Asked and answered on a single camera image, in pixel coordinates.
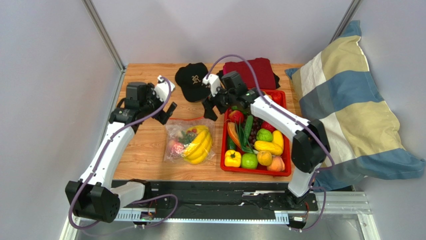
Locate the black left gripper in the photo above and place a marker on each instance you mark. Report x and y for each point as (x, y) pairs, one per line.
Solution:
(163, 117)

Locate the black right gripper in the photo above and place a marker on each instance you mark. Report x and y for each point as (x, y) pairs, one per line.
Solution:
(215, 101)

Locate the clear orange zip top bag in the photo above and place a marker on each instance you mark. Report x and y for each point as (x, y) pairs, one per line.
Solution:
(175, 128)

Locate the yellow banana bunch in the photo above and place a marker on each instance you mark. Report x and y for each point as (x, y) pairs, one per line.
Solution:
(198, 144)

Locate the pink peach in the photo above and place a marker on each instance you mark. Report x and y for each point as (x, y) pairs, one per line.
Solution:
(175, 149)

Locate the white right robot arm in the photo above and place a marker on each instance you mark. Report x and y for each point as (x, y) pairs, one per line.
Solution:
(310, 145)

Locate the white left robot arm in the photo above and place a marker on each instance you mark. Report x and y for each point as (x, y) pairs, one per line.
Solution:
(92, 196)

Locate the black embroidered baseball cap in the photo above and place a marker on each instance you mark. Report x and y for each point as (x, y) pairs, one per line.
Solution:
(190, 79)

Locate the green cucumber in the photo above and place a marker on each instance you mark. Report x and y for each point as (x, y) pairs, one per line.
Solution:
(231, 144)

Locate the dark purple grapes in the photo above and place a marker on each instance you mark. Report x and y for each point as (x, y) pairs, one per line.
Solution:
(256, 126)

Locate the yellow bell pepper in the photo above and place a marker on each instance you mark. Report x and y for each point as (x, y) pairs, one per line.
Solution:
(232, 158)

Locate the red cabbage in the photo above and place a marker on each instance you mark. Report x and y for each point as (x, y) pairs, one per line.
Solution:
(267, 126)

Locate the green cabbage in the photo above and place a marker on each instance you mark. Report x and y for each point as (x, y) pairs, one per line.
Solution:
(264, 135)

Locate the green lime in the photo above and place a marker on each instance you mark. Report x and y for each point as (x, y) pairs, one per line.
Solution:
(249, 161)

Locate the folded dark red cloth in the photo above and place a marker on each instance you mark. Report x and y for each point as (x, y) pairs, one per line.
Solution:
(266, 78)

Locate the orange fruit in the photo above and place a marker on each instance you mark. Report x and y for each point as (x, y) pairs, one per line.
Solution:
(264, 158)

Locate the red plastic tray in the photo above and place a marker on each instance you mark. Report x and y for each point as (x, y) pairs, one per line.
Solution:
(286, 155)

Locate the peach at tray corner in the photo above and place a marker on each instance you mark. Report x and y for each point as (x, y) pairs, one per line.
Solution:
(277, 165)

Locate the striped blue yellow pillow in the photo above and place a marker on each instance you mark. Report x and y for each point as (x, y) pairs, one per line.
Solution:
(337, 88)

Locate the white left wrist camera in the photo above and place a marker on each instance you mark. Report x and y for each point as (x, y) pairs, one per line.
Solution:
(164, 88)

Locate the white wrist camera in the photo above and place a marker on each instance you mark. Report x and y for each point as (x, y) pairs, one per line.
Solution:
(213, 82)
(164, 88)

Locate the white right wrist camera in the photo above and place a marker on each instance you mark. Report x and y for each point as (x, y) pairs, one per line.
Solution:
(213, 82)

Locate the black mounting base rail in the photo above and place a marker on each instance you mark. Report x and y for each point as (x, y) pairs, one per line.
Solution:
(223, 201)

